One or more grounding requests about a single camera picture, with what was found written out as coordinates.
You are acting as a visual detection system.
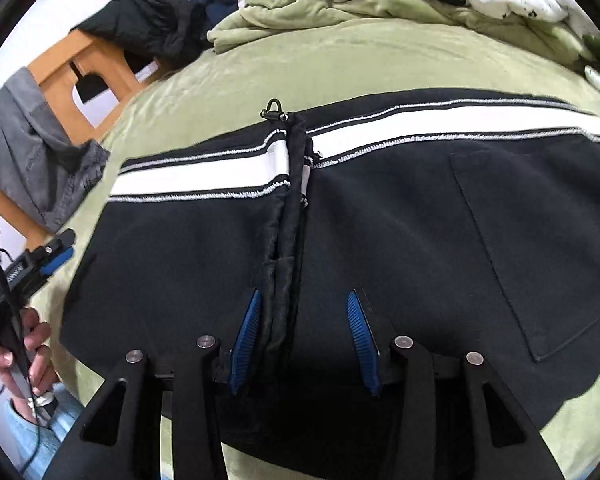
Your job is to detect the black pants white stripe waistband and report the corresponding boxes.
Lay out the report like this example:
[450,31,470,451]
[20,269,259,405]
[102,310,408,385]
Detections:
[60,89,600,479]

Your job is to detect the left light blue sleeve forearm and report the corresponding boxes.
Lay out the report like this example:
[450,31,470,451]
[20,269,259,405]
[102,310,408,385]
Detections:
[5,382,83,480]

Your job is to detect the person's left hand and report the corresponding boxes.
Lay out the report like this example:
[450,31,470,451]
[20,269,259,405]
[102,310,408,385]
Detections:
[0,308,58,399]

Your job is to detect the grey jeans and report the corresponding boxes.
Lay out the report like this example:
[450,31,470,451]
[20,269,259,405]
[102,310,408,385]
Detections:
[0,67,109,232]

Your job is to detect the black jacket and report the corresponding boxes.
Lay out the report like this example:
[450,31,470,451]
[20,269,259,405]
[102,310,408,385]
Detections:
[72,0,207,104]

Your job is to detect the green plush bed sheet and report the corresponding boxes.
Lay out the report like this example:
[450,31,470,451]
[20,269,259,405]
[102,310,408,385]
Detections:
[38,18,600,479]

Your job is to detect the green plush blanket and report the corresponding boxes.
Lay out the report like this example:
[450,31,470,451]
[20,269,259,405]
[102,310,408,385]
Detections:
[207,0,597,68]

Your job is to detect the black cable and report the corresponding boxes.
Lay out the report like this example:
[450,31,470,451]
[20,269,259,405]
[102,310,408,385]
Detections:
[0,228,48,476]

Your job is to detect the wooden bed frame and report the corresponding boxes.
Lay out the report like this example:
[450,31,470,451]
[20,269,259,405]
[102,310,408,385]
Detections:
[0,0,170,249]

